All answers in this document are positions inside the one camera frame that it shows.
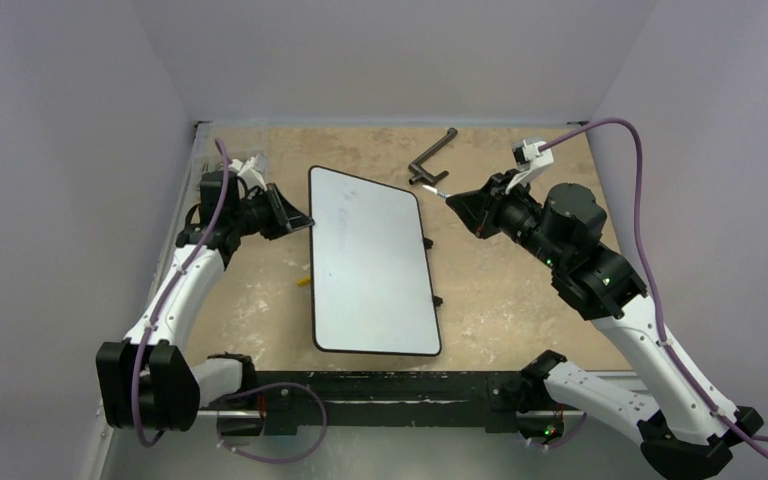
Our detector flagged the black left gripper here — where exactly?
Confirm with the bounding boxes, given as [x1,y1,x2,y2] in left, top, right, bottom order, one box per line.
[230,183,313,241]

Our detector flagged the white board marker pen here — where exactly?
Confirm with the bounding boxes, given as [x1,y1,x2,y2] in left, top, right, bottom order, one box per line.
[422,185,450,199]

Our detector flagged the white whiteboard black frame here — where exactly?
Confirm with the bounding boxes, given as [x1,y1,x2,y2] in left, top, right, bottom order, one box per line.
[308,166,442,357]

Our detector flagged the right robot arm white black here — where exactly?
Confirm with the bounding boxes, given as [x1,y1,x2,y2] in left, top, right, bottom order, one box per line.
[446,172,763,479]

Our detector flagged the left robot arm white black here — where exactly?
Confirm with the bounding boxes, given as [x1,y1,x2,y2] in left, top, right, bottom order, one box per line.
[95,170,314,432]

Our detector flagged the clear plastic screw box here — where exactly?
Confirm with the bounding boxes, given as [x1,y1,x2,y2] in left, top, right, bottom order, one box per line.
[190,146,252,184]

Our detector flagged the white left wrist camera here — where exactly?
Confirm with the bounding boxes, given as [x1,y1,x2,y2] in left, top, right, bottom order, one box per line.
[230,154,269,193]

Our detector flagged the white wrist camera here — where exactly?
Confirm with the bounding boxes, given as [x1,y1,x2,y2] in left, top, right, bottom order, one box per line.
[505,137,554,194]
[230,154,269,193]

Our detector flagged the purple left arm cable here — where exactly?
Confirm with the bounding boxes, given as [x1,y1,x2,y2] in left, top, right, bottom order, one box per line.
[130,137,233,448]

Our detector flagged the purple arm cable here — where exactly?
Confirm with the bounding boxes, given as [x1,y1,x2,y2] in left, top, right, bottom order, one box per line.
[130,137,233,448]
[539,117,768,478]

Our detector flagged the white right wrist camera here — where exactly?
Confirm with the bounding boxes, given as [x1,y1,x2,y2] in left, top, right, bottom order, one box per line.
[505,137,554,194]

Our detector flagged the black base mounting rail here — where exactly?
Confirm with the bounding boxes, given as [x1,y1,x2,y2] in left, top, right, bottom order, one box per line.
[208,371,580,440]

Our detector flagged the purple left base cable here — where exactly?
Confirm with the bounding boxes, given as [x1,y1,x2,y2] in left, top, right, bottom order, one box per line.
[215,382,329,466]

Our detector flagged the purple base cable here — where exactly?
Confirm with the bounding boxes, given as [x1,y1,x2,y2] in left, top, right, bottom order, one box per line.
[215,382,329,466]
[526,397,589,452]

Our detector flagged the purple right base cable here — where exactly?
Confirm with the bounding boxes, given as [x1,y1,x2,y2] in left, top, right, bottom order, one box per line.
[526,397,589,452]

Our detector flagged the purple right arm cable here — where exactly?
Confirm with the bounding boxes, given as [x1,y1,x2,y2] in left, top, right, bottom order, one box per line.
[539,117,768,478]

